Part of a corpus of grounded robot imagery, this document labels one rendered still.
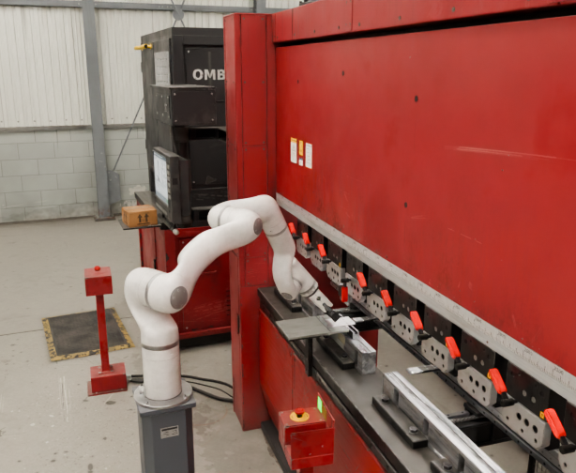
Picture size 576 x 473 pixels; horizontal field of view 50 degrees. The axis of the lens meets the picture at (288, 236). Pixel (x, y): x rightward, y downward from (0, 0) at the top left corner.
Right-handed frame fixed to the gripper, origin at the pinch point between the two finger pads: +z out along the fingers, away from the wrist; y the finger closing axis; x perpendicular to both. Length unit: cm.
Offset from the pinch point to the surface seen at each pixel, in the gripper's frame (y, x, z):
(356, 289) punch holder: -19.7, -12.4, -12.6
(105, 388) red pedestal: 157, 135, 17
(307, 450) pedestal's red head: -44, 41, 7
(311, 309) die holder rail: 33.6, 4.3, 10.3
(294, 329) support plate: -1.3, 16.0, -7.9
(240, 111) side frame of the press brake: 86, -38, -72
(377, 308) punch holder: -38.4, -12.0, -12.0
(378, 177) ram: -34, -42, -47
